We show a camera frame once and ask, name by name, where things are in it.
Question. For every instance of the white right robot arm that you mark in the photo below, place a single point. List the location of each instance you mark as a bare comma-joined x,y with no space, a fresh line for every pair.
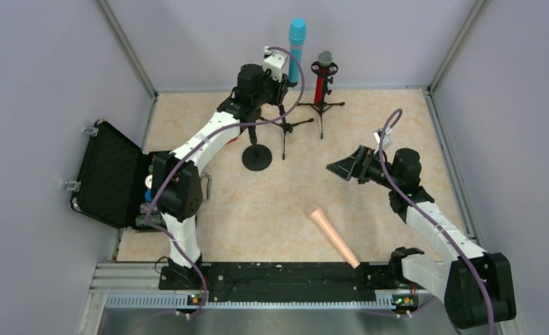
475,286

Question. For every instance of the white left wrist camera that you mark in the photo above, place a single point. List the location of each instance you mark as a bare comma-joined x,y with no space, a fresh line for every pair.
274,63

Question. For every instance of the black round base clamp stand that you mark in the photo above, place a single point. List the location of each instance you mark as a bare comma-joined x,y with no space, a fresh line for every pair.
256,157

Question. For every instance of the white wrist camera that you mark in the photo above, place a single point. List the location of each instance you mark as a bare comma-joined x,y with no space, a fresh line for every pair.
382,137
274,63

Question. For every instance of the red glitter microphone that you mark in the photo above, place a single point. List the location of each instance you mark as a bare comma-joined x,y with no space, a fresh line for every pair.
321,68

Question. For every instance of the black shock mount tripod stand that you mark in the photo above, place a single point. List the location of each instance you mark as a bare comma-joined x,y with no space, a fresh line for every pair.
324,106

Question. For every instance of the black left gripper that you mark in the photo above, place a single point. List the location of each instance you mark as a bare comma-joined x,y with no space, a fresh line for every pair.
281,91

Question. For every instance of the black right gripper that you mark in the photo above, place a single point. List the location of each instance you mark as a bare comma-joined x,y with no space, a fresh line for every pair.
364,162

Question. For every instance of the open black carrying case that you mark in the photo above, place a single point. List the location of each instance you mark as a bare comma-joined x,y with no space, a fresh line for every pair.
111,187

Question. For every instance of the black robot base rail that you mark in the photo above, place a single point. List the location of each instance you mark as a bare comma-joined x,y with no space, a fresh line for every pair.
298,283

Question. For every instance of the blue microphone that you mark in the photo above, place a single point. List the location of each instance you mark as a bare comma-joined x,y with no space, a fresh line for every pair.
296,36

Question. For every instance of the black tripod clip mic stand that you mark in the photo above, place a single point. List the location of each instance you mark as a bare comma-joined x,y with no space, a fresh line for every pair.
287,128

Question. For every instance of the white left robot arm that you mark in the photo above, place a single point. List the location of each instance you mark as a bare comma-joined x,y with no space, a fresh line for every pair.
226,124

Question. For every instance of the pink microphone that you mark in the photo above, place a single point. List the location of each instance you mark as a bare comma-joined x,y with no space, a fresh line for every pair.
319,217

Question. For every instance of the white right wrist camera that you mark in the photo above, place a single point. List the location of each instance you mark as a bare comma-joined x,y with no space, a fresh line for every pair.
382,137

